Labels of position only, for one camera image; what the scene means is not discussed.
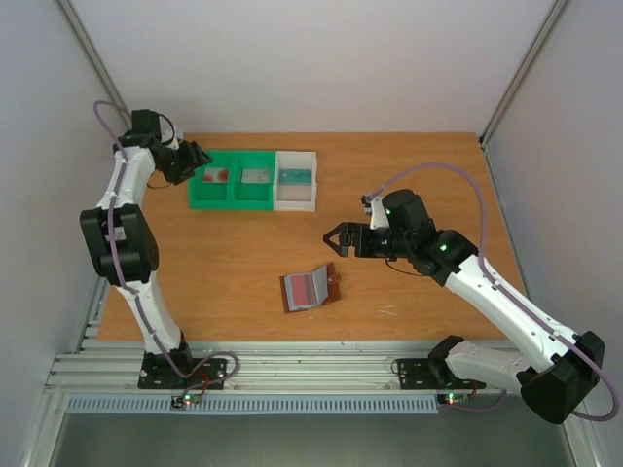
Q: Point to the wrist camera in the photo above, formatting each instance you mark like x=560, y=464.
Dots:
x=171, y=137
x=375, y=209

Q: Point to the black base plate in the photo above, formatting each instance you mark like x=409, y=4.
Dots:
x=156, y=373
x=421, y=373

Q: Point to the green circuit board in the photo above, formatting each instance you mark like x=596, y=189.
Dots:
x=185, y=400
x=454, y=399

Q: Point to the aluminium rail frame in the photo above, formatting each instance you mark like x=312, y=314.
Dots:
x=299, y=367

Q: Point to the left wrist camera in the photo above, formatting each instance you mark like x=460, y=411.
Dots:
x=171, y=137

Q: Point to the white translucent bin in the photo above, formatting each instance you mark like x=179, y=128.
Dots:
x=295, y=185

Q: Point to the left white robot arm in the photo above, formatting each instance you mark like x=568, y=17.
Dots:
x=124, y=250

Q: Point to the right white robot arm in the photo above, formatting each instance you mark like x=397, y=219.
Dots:
x=553, y=368

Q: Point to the left green circuit board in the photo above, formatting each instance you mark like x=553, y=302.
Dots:
x=185, y=400

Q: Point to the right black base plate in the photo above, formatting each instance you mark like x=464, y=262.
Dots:
x=421, y=373

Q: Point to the teal card in bin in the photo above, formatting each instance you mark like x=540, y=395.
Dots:
x=295, y=176

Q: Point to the red card in holder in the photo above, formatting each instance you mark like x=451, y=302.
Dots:
x=301, y=290

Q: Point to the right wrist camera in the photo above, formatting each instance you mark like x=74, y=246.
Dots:
x=375, y=209

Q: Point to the right green circuit board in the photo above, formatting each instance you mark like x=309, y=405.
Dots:
x=454, y=399

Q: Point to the green two-compartment bin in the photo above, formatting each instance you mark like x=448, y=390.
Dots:
x=234, y=195

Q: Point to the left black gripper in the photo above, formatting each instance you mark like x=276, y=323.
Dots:
x=196, y=159

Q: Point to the red dotted card in bin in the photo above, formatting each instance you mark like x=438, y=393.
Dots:
x=216, y=175

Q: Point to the brown leather card holder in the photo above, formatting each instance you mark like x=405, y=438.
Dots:
x=326, y=286

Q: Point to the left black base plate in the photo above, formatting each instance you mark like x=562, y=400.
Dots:
x=156, y=373

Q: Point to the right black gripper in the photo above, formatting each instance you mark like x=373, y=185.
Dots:
x=354, y=239

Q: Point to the grey slotted cable duct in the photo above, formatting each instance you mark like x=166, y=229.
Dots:
x=254, y=404

